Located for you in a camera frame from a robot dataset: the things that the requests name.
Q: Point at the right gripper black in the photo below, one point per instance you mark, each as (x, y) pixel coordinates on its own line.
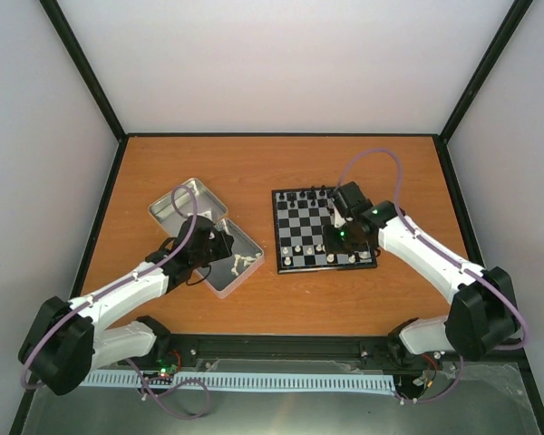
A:
(332, 246)

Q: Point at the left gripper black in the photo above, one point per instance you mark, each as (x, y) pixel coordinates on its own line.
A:
(226, 241)

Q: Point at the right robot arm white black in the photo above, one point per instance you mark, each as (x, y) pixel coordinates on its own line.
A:
(483, 316)

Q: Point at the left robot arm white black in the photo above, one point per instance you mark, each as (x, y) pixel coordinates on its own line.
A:
(69, 339)

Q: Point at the black white chess board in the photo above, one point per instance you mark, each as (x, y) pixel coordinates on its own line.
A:
(304, 227)

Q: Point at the small circuit board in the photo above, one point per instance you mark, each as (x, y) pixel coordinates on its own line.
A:
(165, 375)

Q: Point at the pink tin box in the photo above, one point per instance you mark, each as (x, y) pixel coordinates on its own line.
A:
(225, 276)

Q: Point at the gold tin lid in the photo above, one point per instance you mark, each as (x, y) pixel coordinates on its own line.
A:
(170, 211)

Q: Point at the black frame rail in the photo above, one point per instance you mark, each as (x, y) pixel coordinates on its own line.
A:
(364, 352)

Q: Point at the light blue cable duct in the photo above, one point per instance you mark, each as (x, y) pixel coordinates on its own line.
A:
(280, 382)

